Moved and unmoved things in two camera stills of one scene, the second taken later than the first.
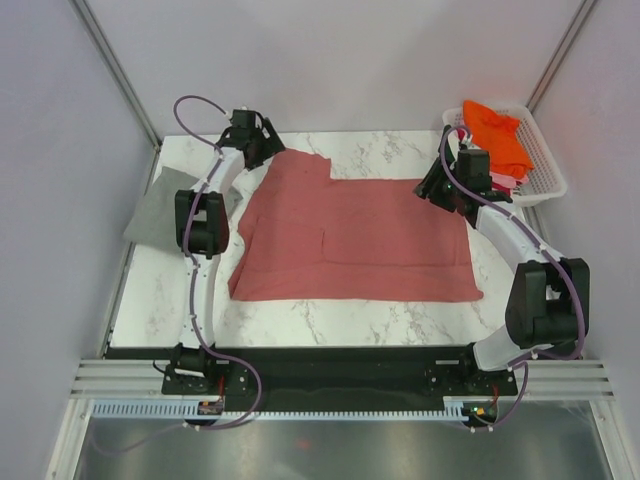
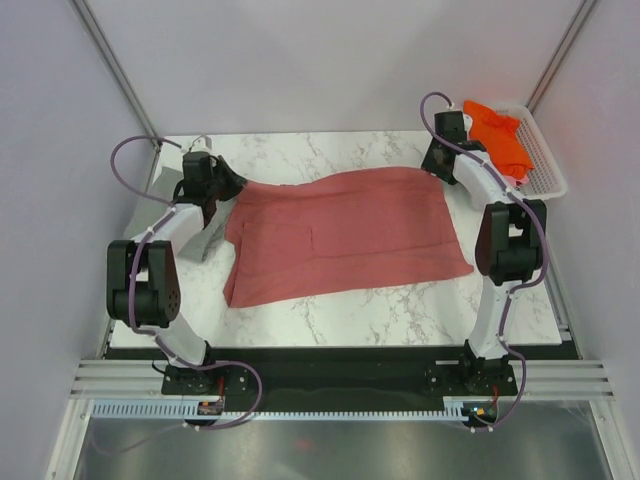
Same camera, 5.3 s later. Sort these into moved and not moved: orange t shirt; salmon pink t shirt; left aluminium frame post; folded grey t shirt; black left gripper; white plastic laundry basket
Moved: salmon pink t shirt; black left gripper
Not moved: white plastic laundry basket; folded grey t shirt; orange t shirt; left aluminium frame post
